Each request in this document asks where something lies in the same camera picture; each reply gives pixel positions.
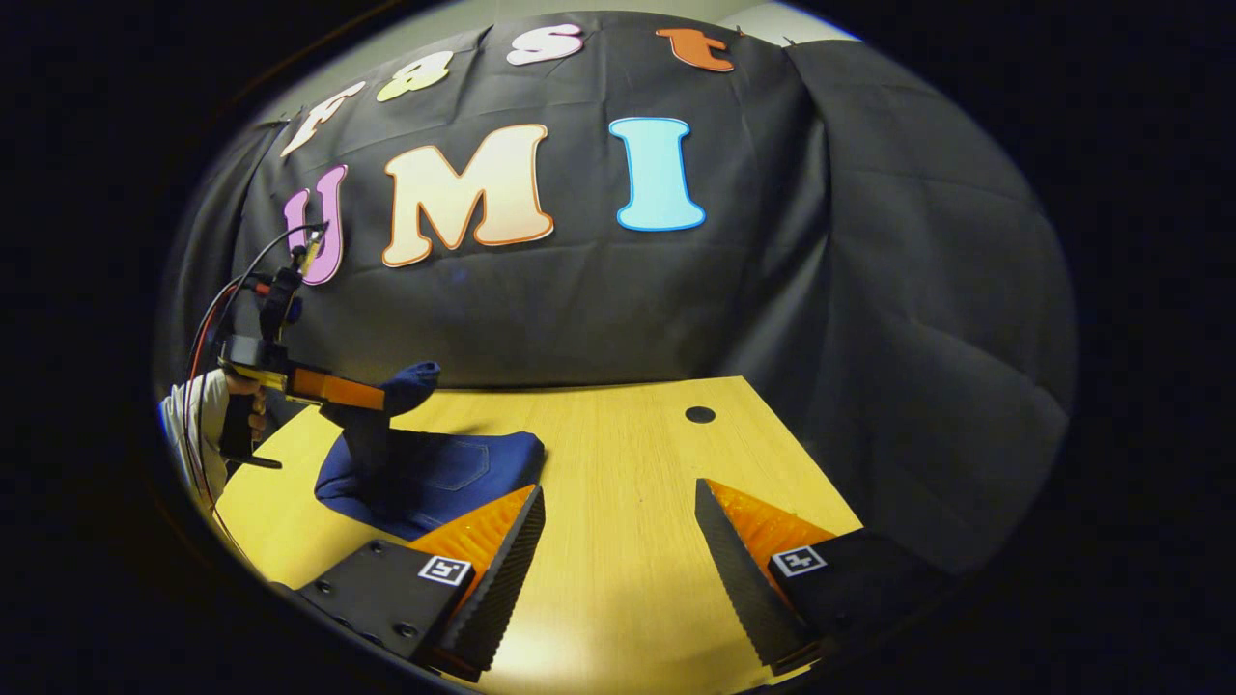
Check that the black backdrop cloth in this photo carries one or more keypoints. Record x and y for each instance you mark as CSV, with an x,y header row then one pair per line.
x,y
869,290

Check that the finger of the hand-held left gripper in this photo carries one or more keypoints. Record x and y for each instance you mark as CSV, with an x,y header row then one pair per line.
x,y
338,389

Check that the blue denim jeans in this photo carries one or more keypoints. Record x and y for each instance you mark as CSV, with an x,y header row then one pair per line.
x,y
454,473

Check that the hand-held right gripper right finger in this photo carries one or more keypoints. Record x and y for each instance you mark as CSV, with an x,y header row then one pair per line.
x,y
744,589

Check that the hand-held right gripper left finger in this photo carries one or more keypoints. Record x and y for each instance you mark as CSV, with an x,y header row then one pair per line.
x,y
507,579

